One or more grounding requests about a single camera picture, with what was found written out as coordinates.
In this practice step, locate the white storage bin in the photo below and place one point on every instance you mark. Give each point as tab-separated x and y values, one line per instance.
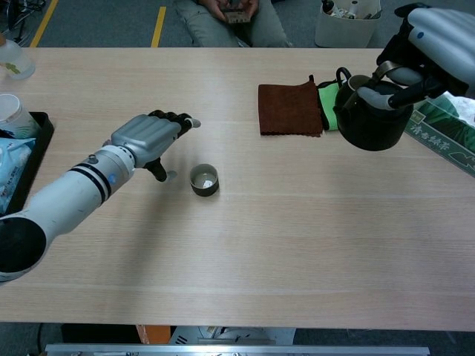
345	31

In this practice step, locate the aluminium rail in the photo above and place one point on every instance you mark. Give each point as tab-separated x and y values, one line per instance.
237	350

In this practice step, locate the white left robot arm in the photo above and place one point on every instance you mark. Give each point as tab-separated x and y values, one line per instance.
67	200

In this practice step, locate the smartphone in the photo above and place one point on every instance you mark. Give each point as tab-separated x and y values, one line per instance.
237	16

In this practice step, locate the blue wet wipes pack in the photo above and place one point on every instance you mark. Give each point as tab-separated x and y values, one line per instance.
13	167

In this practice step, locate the white paper cup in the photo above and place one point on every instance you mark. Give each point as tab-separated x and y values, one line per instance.
15	118

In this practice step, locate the tea bag with tag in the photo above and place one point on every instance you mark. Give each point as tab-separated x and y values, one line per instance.
207	183

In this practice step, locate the green tea box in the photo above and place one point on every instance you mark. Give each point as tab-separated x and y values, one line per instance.
445	137

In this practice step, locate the clear plastic bottle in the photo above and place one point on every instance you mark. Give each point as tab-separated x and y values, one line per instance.
16	61

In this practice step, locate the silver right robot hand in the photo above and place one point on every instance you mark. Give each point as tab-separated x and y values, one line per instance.
441	41

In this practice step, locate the robot base under table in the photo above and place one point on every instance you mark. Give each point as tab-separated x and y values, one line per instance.
230	335

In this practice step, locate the green cloth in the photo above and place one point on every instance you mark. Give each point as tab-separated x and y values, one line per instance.
328	107

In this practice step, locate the black plastic tray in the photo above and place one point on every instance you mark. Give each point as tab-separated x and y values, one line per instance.
37	148

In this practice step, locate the small grey tea cup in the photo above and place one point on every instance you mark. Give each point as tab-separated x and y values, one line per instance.
204	190

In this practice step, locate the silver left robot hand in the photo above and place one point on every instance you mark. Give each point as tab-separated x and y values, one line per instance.
144	135

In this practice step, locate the orange brown stool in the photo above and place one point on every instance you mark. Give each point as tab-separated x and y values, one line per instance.
152	333

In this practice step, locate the seated person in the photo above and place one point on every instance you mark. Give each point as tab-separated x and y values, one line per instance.
208	31

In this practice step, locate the brown cloth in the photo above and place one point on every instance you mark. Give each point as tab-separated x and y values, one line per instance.
285	107

